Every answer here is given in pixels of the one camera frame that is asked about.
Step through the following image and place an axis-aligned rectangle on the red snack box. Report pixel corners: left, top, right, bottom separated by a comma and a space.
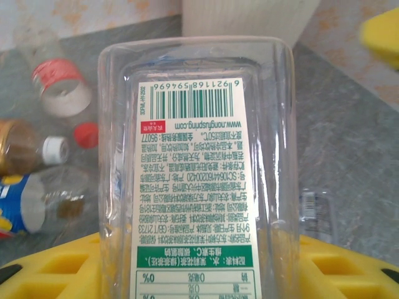
0, 119, 71, 177

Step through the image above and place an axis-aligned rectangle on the white plastic bin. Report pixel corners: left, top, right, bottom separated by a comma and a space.
181, 0, 321, 47

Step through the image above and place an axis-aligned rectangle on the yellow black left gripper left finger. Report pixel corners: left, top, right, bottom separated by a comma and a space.
0, 233, 102, 299

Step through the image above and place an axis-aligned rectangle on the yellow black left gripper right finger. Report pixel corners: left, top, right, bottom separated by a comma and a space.
299, 235, 399, 299

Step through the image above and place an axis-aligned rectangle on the clear bottle purple label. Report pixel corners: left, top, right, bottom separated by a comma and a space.
299, 187, 340, 247

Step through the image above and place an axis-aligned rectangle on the red bottle cap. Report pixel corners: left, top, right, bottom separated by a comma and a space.
72, 121, 100, 150

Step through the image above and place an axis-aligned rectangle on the clear bottle red white label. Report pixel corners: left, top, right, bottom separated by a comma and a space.
17, 39, 94, 125

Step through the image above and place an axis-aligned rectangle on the clear bottle green cream label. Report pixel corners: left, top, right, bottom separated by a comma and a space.
97, 36, 300, 299

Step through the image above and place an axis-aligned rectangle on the clear bottle blue label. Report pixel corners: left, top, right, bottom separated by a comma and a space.
0, 166, 93, 240

